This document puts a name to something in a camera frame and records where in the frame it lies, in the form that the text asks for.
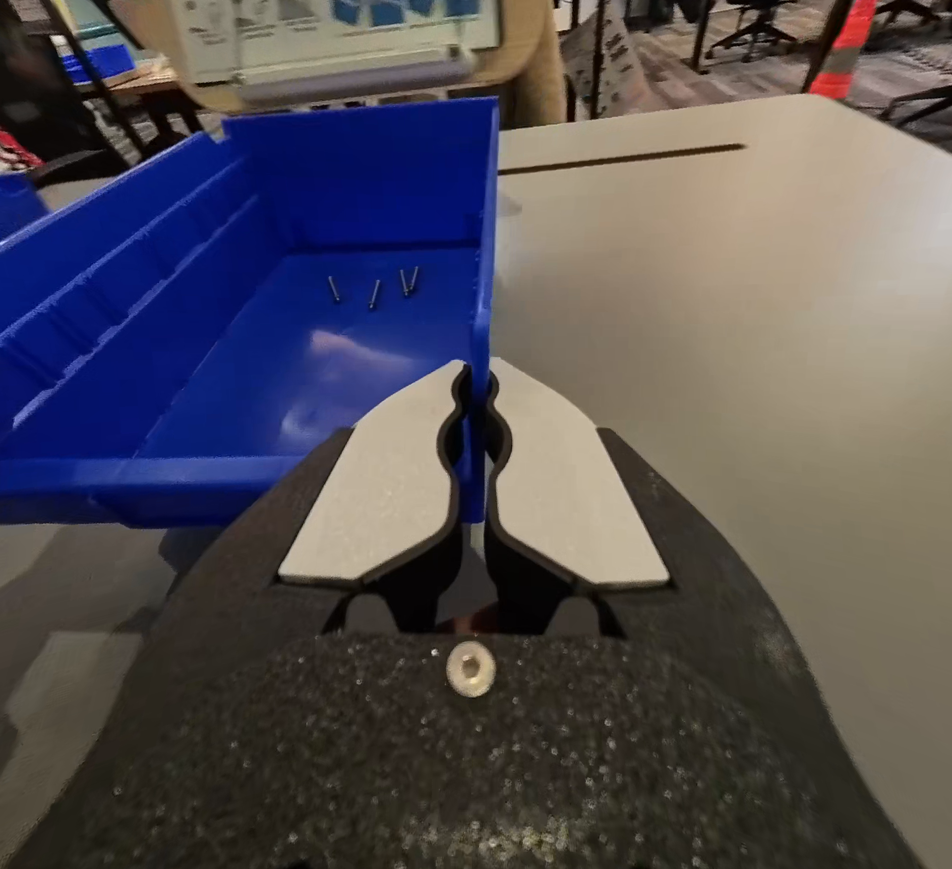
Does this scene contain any orange traffic cone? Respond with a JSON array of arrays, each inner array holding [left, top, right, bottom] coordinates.
[[809, 0, 880, 102]]

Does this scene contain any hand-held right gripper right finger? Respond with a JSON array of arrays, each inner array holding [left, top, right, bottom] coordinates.
[[483, 357, 672, 637]]

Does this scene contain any blue plastic bin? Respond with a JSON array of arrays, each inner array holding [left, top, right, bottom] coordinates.
[[0, 96, 501, 529]]

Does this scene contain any printed silhouette sheet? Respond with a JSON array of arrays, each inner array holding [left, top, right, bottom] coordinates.
[[588, 6, 641, 119]]

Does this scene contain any wooden instruction board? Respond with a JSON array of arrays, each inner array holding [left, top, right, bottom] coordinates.
[[137, 0, 553, 113]]

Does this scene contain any tan fabric cover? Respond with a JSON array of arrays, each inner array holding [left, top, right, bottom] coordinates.
[[513, 14, 570, 128]]

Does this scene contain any white document stand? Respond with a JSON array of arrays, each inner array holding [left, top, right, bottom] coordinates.
[[237, 53, 478, 106]]

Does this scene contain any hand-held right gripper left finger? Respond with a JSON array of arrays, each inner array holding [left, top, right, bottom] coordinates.
[[277, 359, 473, 636]]

